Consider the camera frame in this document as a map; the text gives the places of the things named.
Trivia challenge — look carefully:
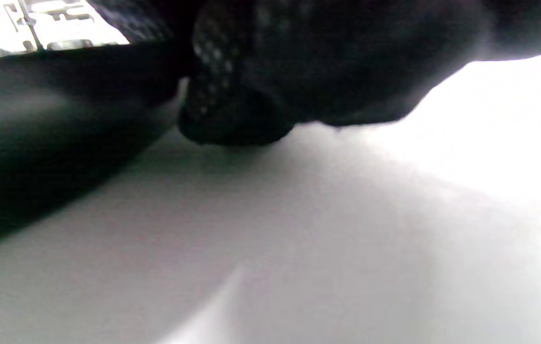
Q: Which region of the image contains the person's right hand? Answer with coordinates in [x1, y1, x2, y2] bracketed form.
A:
[87, 0, 541, 146]

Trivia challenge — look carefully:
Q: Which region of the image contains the black plastic tray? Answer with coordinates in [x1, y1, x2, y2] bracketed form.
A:
[0, 41, 190, 254]

